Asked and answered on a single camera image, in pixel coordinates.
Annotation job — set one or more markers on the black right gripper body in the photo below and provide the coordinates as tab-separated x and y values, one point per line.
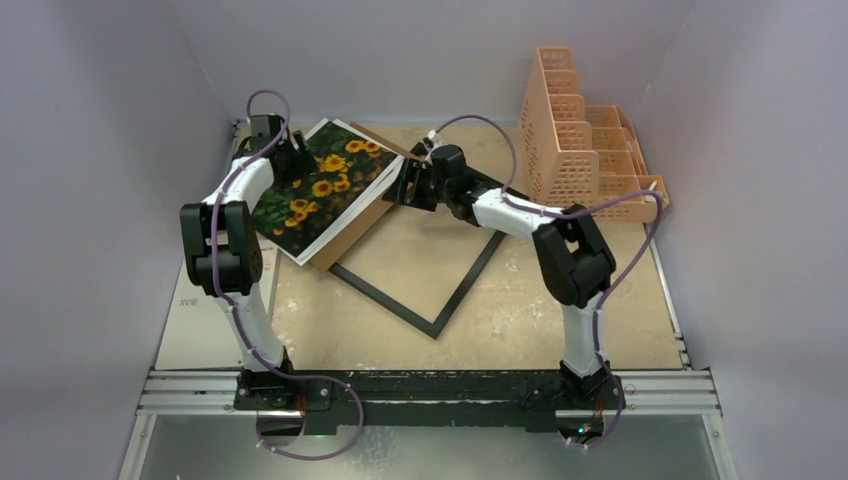
411	183

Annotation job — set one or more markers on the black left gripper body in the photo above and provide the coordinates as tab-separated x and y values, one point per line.
297	166

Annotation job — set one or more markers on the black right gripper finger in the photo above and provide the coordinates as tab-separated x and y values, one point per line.
402	188
422	194

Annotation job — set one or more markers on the brown frame backing board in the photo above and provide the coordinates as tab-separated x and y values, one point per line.
371	212

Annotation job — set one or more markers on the sunflower photo print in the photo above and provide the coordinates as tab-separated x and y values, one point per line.
273	214

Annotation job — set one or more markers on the black picture frame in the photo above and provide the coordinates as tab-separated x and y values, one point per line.
418	266

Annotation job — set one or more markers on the white mat board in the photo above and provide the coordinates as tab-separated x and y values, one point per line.
350	165

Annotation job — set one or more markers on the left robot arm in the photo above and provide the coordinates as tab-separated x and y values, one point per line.
223	255

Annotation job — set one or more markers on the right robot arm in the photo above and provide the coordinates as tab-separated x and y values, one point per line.
575	261

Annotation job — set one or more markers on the orange plastic organizer basket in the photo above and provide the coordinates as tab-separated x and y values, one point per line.
578	153

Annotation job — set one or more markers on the white sheet on table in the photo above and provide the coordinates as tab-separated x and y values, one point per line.
197	334

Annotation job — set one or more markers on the small items in organizer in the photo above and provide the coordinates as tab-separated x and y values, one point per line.
657	195

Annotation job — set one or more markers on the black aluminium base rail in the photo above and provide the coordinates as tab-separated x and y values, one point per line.
538	401

